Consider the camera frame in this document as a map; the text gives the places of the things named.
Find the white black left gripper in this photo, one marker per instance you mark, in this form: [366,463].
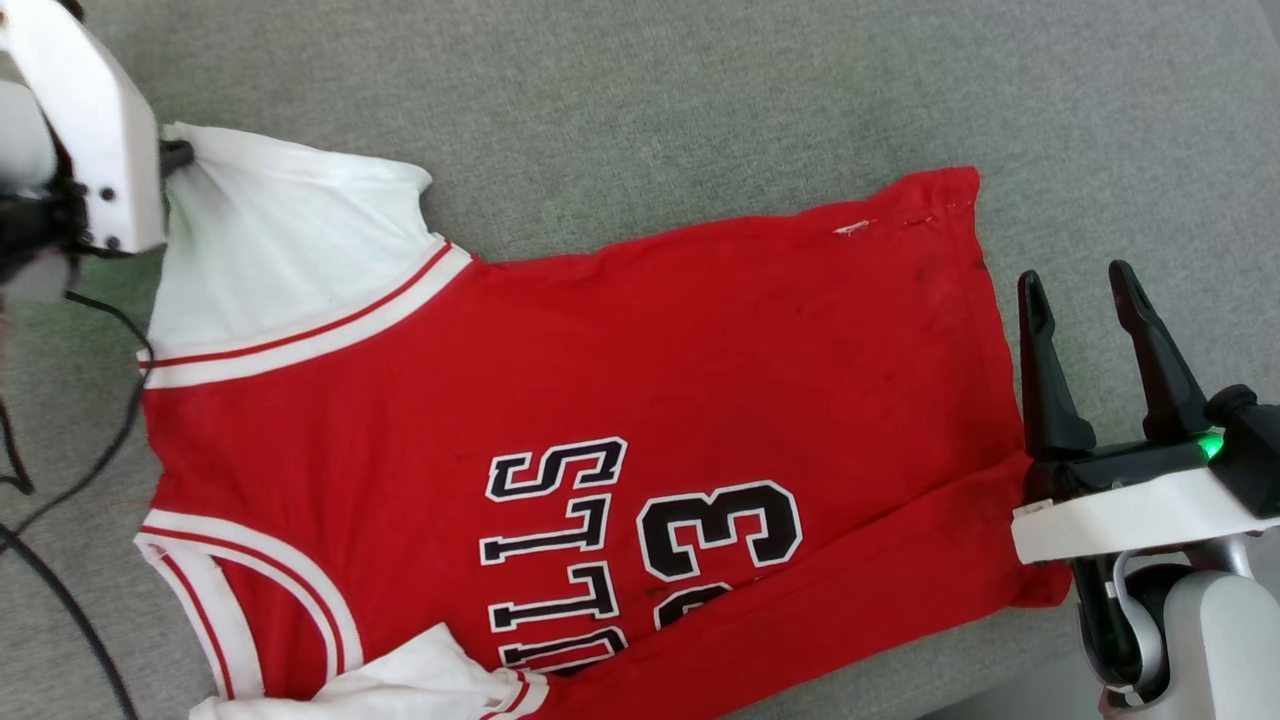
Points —
[95,130]

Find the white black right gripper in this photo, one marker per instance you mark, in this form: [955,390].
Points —
[1130,510]

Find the red white basketball jersey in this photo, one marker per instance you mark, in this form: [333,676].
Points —
[560,350]

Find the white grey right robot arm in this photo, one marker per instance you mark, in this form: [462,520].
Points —
[1200,640]

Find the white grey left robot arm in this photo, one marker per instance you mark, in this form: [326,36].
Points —
[25,190]

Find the grey fabric sofa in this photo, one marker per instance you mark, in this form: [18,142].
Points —
[700,100]

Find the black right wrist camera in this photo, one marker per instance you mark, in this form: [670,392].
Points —
[1250,450]

